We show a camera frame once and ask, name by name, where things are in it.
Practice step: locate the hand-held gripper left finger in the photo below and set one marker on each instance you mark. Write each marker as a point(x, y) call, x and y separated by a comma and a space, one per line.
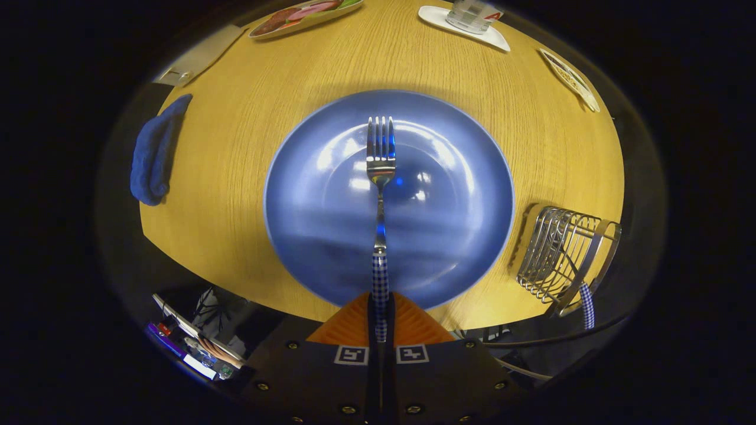
point(319, 383)

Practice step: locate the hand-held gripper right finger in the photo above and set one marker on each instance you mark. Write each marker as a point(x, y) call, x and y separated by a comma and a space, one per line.
point(449, 383)

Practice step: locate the electronic devices on floor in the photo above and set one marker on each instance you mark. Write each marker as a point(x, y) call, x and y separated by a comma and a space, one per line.
point(195, 345)

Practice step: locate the blue round plate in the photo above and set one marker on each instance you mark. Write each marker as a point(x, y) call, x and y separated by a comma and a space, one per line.
point(449, 206)

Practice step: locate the blue folded cloth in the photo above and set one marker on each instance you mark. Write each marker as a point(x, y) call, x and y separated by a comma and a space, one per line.
point(152, 159)

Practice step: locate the white divided snack dish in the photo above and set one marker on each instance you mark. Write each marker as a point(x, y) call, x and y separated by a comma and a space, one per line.
point(570, 79)

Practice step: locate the white toaster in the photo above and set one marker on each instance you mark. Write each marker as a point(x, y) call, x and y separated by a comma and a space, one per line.
point(204, 56)

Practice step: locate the white square coaster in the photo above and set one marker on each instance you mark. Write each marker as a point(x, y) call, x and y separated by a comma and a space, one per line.
point(490, 38)

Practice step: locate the grey plate of food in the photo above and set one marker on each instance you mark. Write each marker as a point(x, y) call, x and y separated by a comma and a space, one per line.
point(301, 15)

